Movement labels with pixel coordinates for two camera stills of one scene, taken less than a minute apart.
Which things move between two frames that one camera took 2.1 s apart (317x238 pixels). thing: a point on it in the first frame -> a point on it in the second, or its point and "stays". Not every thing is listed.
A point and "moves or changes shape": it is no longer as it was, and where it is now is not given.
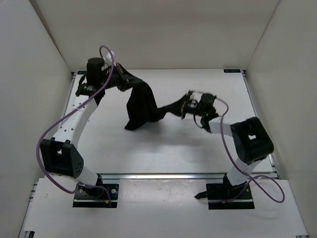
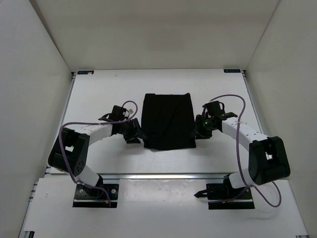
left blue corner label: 82,72 stays
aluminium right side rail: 257,114 stays
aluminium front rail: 161,176 stays
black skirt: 141,106 moves or changes shape
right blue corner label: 232,71 stays
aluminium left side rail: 73,76 stays
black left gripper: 127,76 -> 131,138
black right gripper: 182,103 -> 197,133
